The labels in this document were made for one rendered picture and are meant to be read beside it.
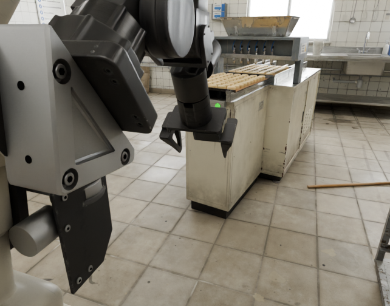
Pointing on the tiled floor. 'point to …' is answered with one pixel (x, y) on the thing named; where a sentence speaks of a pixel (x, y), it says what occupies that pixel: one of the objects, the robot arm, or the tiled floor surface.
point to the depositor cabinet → (287, 122)
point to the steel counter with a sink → (372, 66)
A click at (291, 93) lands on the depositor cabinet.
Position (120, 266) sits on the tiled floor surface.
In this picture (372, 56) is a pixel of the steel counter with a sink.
